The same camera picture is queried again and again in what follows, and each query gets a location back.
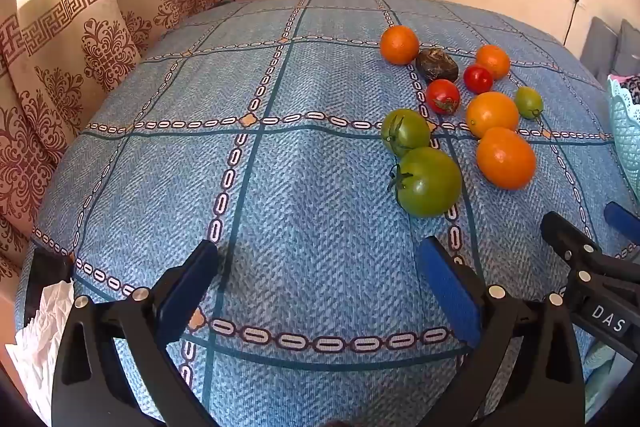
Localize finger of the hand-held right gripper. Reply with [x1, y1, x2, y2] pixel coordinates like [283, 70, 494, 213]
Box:
[603, 201, 640, 235]
[540, 210, 603, 275]

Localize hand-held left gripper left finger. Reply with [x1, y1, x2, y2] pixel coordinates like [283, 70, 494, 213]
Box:
[51, 239, 221, 427]

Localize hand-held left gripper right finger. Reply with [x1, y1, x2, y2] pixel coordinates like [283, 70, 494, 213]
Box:
[417, 236, 586, 427]

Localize pale teal lattice basket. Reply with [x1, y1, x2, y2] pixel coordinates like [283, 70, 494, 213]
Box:
[606, 74, 640, 188]

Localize large orange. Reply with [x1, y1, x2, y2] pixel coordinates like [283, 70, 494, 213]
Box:
[475, 127, 537, 191]

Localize large green tomato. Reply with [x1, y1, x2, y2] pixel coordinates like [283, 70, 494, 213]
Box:
[388, 147, 463, 218]

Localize small green tomato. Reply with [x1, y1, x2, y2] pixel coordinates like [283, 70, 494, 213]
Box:
[515, 86, 545, 120]

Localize red tomato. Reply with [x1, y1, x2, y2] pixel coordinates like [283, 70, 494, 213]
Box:
[425, 79, 461, 116]
[463, 64, 495, 94]

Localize pale teal cloth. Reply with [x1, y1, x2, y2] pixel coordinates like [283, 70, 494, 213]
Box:
[584, 341, 623, 414]

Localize blue checked tablecloth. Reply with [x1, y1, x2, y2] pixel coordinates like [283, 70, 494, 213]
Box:
[14, 0, 640, 427]

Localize dark box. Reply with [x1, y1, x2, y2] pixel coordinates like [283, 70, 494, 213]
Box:
[22, 246, 74, 324]

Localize white crumpled paper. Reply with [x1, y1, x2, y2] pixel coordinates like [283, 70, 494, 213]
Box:
[5, 279, 76, 426]

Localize grey quilted cushion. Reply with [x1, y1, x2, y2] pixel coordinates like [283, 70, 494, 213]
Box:
[614, 19, 640, 76]

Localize grey padded headboard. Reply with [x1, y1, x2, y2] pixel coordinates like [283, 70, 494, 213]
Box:
[579, 16, 622, 82]

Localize dark avocado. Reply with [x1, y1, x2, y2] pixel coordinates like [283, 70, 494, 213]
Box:
[415, 48, 460, 84]

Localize beige patterned curtain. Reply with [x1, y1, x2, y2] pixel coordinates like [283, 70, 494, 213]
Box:
[0, 0, 289, 290]

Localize black power cable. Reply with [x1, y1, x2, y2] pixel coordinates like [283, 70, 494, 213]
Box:
[564, 2, 578, 48]

